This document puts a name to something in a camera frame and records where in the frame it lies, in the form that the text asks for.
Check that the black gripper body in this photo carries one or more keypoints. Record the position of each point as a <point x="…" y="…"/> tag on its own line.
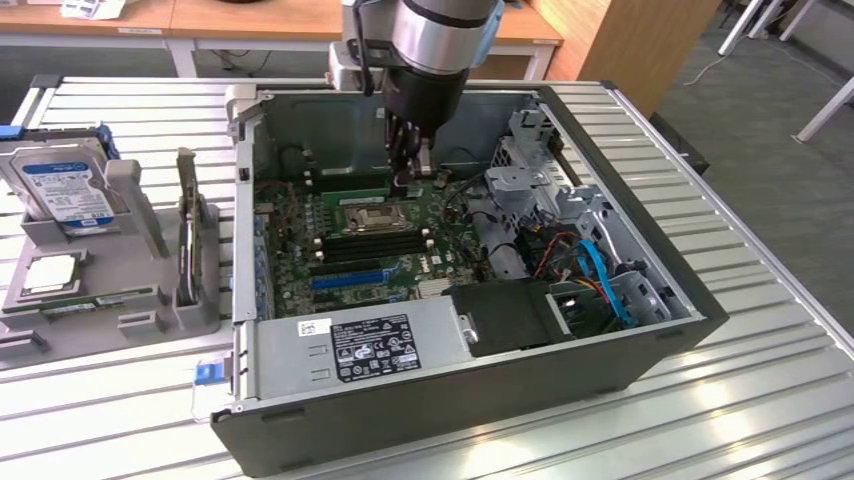
<point x="427" y="100"/>

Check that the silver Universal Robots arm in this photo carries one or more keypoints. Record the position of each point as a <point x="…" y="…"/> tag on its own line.
<point x="440" y="35"/>

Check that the green installed RAM stick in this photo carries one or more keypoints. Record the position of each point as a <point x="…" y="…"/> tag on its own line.
<point x="353" y="193"/>

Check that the black RAM slot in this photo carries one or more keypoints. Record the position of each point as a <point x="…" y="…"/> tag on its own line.
<point x="376" y="254"/>
<point x="373" y="236"/>
<point x="375" y="248"/>
<point x="373" y="242"/>

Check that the metal CPU socket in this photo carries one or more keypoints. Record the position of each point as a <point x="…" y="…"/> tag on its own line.
<point x="371" y="218"/>

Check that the metal disk bay cage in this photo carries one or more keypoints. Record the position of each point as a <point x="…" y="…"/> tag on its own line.
<point x="534" y="190"/>

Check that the black expansion slot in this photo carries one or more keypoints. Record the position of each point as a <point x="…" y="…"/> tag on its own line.
<point x="343" y="268"/>

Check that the small silver chipset heatsink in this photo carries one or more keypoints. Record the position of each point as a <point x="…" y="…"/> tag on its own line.
<point x="431" y="290"/>

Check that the blue expansion slot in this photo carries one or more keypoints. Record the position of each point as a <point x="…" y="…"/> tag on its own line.
<point x="347" y="281"/>

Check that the green motherboard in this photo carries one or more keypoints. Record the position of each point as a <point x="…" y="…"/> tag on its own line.
<point x="293" y="260"/>

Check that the long wooden desk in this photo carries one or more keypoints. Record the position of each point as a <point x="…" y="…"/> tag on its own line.
<point x="267" y="20"/>

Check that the wooden cabinet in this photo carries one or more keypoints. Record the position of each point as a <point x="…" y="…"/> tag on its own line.
<point x="627" y="45"/>

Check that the graphics card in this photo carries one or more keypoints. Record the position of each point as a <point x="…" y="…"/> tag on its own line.
<point x="192" y="225"/>

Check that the grey parts rack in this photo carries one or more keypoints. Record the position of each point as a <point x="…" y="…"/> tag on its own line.
<point x="143" y="210"/>

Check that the silver power supply unit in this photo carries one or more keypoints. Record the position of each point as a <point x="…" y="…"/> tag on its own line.
<point x="293" y="360"/>

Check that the blue disk caddy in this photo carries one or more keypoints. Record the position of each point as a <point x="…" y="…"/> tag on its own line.
<point x="101" y="142"/>

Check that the hard disk blue label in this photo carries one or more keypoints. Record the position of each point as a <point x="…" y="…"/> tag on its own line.
<point x="60" y="185"/>

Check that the black open PC case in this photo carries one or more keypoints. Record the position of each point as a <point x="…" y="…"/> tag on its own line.
<point x="467" y="415"/>

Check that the white papers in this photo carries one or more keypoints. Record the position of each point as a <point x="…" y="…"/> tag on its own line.
<point x="89" y="9"/>

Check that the silver CPU chip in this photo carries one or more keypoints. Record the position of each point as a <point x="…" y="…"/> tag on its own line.
<point x="52" y="274"/>

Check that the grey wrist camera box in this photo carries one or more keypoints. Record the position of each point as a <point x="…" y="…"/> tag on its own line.
<point x="349" y="65"/>

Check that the white table leg frame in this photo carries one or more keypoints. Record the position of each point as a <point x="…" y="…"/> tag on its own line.
<point x="827" y="110"/>

